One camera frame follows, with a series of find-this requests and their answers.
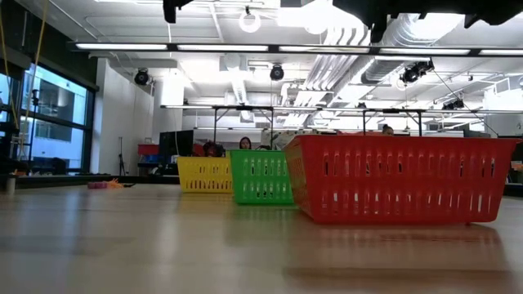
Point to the black plastic spider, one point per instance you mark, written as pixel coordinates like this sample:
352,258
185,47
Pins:
128,185

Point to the large black-framed window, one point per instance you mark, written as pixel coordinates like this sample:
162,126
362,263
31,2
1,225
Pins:
53,118

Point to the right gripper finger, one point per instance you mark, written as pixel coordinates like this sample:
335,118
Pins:
355,7

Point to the thin black tripod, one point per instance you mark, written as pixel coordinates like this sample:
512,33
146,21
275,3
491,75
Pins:
121,159

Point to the black computer monitor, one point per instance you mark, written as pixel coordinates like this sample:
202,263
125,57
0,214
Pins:
175,143

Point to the green plastic basket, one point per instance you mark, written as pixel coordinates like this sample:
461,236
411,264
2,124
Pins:
261,177

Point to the black pole stand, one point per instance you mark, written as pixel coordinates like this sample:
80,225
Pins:
35,122

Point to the black ceiling spotlight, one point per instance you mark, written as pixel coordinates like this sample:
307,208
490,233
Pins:
453,104
276,72
417,71
141,77

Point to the white cup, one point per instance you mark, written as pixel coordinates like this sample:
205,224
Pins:
10,183

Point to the black-legged folding table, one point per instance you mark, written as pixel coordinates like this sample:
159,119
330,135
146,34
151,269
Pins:
245,107
449,111

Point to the yellow plastic basket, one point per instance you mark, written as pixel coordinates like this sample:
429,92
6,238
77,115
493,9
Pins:
204,175

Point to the red plastic basket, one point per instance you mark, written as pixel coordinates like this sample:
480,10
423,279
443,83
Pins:
402,179

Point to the red storage bin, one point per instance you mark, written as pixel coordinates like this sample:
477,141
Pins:
148,149

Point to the purple plastic decoration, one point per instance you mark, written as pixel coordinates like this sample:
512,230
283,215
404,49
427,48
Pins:
97,185

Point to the silver air duct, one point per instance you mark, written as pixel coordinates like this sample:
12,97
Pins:
412,32

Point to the black light rail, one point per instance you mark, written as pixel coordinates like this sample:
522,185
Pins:
171,47

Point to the dark shelf unit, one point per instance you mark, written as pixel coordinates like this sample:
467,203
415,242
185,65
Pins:
515,155

